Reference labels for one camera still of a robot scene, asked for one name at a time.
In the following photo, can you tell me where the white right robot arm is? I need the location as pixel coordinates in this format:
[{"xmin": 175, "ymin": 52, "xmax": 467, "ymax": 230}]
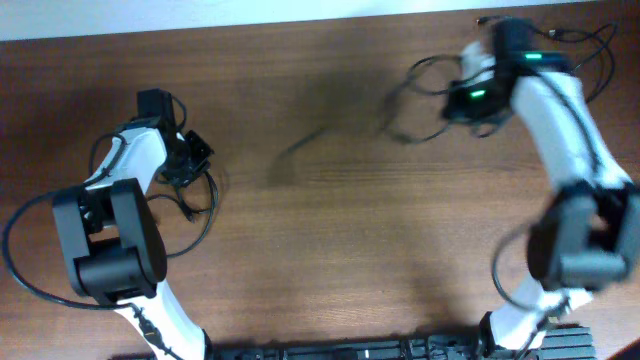
[{"xmin": 442, "ymin": 16, "xmax": 639, "ymax": 359}]

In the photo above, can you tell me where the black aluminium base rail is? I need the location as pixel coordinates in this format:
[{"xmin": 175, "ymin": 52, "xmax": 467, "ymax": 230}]
[{"xmin": 209, "ymin": 326, "xmax": 597, "ymax": 360}]

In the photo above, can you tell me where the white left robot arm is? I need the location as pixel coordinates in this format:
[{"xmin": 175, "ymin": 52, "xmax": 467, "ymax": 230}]
[{"xmin": 52, "ymin": 89, "xmax": 213, "ymax": 359}]

